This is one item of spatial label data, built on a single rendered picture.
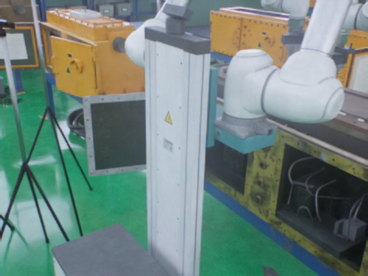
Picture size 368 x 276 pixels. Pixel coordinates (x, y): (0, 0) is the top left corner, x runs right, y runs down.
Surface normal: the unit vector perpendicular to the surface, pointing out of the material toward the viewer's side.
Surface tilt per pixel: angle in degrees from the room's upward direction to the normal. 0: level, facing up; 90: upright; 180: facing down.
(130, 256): 0
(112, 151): 90
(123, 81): 90
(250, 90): 84
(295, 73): 62
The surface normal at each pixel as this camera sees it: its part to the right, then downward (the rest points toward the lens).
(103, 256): 0.02, -0.90
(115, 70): 0.58, 0.36
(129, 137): 0.29, 0.41
